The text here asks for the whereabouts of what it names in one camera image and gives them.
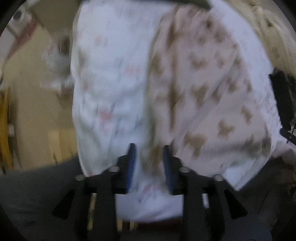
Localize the pink bear print pants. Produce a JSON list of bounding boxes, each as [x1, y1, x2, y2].
[[144, 4, 273, 190]]

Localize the black folded garment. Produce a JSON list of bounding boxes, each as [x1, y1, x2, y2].
[[268, 68, 295, 131]]

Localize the white floral bed sheet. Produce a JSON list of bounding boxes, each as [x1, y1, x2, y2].
[[71, 1, 283, 222]]

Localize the cream crumpled quilt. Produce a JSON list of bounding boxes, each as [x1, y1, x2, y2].
[[229, 1, 295, 77]]

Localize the white plastic bag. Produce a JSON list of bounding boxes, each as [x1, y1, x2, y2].
[[40, 31, 74, 96]]

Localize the red patterned floor rug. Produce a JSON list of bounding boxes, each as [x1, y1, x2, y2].
[[1, 18, 43, 71]]

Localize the dark green folded cloth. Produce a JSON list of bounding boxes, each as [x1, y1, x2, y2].
[[137, 0, 213, 11]]

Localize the white washing machine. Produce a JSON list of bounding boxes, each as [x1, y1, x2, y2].
[[8, 6, 32, 36]]

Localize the yellow wooden frame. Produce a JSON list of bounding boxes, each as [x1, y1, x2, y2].
[[0, 87, 15, 175]]

